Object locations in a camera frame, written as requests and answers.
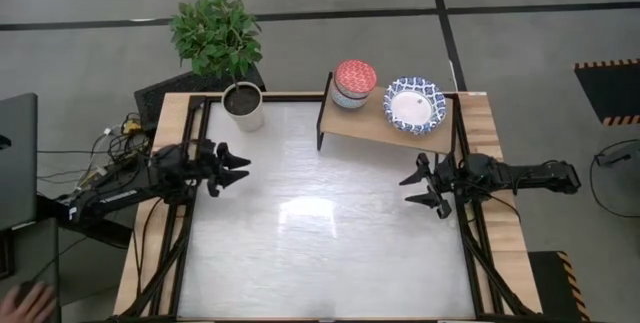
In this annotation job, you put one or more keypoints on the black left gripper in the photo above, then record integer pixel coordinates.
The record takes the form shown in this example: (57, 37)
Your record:
(207, 168)

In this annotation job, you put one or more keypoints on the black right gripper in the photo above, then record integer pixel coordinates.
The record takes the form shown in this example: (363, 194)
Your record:
(455, 178)

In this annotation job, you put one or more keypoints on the blue patterned paper bowl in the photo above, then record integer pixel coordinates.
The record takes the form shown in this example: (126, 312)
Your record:
(412, 108)

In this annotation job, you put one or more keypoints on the teal patterned bowl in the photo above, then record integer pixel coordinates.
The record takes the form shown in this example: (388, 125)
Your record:
(345, 103)

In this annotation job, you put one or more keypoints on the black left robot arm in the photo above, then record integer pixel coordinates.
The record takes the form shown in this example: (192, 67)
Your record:
(115, 195)

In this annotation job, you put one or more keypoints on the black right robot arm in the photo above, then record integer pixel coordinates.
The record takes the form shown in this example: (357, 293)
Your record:
(540, 175)

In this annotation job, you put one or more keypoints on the wooden shelf with black legs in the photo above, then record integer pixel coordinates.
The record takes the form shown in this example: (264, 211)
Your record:
(360, 123)

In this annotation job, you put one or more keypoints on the white plant pot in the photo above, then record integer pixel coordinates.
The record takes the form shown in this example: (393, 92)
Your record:
(250, 119)

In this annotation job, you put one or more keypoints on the white table mat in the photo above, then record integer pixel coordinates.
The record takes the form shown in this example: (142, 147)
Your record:
(325, 263)

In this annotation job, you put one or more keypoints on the green leafy plant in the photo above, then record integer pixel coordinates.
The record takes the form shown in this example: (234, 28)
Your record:
(215, 33)

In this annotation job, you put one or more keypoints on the black desk foot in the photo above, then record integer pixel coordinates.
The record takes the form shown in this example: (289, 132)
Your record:
(100, 235)

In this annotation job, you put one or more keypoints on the black hazard striped mat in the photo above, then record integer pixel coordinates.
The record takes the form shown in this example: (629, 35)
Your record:
(615, 93)
(547, 288)

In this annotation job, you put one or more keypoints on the grey floor box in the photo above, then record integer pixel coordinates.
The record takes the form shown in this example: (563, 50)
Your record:
(612, 159)

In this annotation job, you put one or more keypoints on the grey desk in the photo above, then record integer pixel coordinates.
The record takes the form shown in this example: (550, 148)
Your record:
(45, 263)

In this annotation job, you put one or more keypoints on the dark monitor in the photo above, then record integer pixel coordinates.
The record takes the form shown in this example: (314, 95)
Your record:
(17, 163)

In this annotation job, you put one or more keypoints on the black computer mouse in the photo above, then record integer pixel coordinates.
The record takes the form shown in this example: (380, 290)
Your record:
(25, 287)

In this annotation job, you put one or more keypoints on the person's hand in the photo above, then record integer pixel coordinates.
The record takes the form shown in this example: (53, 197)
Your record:
(30, 308)

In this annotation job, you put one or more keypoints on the black metal table frame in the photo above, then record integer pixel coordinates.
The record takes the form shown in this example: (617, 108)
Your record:
(474, 263)

